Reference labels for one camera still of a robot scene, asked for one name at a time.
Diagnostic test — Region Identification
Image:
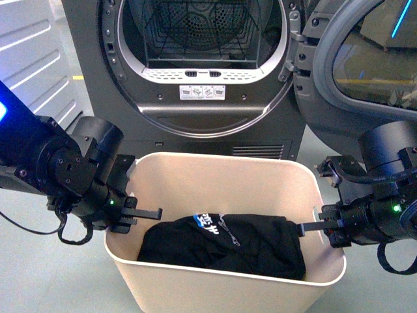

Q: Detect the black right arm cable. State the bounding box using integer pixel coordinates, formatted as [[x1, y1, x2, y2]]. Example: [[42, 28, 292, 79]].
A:
[[325, 159, 417, 275]]

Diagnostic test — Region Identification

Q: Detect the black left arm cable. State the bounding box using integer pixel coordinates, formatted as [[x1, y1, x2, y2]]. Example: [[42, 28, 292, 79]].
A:
[[0, 195, 95, 246]]

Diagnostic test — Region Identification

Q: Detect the open dryer door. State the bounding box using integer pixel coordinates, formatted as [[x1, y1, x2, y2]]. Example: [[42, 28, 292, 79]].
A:
[[294, 1, 416, 158]]

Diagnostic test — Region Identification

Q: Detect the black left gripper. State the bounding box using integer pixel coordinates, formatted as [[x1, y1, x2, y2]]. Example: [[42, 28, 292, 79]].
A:
[[78, 155, 162, 233]]

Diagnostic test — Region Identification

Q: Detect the white appliance side panel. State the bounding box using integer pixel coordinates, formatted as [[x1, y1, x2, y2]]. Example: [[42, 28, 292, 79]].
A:
[[1, 1, 83, 129]]

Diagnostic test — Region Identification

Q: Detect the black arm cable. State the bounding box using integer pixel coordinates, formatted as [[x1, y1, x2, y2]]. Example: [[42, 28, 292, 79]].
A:
[[0, 195, 95, 246], [325, 159, 417, 275]]

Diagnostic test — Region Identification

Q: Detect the beige plastic laundry hamper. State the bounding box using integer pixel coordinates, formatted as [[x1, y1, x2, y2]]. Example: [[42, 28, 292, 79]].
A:
[[104, 153, 347, 312]]

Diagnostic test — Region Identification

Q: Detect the black printed t-shirt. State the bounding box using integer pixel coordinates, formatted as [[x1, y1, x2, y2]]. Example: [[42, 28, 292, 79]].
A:
[[137, 213, 306, 280]]

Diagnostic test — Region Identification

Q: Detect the wire drying rack in drum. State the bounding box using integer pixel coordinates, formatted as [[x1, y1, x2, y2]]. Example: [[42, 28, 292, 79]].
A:
[[139, 1, 261, 67]]

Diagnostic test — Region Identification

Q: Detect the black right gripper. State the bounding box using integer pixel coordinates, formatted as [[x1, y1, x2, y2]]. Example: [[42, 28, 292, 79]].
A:
[[297, 156, 416, 248]]

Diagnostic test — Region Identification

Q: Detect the dark grey tumble dryer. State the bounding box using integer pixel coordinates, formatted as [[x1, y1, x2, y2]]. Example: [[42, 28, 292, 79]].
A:
[[63, 1, 308, 160]]

